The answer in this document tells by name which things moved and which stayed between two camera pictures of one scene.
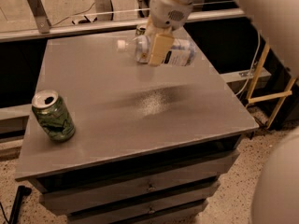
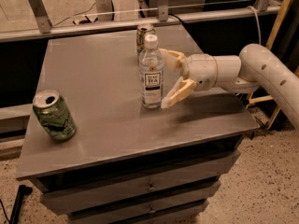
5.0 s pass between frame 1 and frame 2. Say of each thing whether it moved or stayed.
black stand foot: stayed
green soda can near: stayed
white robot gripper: moved
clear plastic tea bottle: moved
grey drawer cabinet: stayed
